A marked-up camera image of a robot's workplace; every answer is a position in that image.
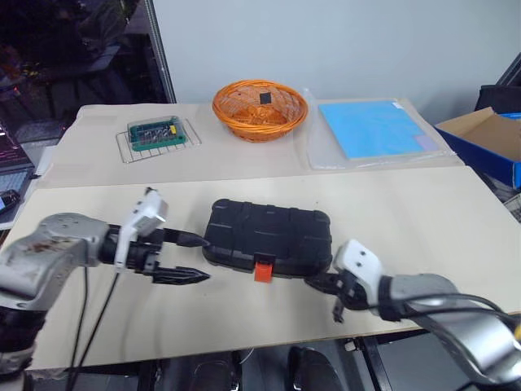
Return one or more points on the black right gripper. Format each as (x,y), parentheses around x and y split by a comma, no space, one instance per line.
(352,295)

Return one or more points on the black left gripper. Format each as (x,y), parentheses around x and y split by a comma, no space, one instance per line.
(144,256)

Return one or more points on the black plastic case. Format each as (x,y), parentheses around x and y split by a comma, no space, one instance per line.
(264,228)

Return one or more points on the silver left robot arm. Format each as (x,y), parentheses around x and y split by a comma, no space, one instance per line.
(49,252)

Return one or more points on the dark rounded shape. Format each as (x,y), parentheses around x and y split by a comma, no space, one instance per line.
(311,370)

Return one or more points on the green screwdriver bit box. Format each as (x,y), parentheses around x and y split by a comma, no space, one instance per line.
(156,133)

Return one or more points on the blue sheet in plastic sleeve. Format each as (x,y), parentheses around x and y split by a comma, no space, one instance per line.
(321,156)

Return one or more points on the orange wicker basket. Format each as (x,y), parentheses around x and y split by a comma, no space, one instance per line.
(260,128)

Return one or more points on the blue sheet stack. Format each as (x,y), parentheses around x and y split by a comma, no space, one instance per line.
(370,128)

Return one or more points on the small black square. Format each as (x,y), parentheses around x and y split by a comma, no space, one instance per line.
(265,98)

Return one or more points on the dark laptop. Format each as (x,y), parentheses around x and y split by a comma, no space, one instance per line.
(14,179)

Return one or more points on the blue cardboard box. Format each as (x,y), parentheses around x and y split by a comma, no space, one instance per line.
(476,156)

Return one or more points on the black chair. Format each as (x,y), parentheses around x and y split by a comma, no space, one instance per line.
(498,97)

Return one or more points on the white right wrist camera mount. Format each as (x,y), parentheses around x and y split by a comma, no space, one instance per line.
(360,260)

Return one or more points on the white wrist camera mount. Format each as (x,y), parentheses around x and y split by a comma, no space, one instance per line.
(360,260)
(142,213)

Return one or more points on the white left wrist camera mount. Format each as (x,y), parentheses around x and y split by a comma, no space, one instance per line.
(142,213)

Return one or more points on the black table frame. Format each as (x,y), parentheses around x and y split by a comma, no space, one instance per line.
(374,360)

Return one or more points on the aluminium profile post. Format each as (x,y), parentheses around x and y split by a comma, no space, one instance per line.
(160,61)

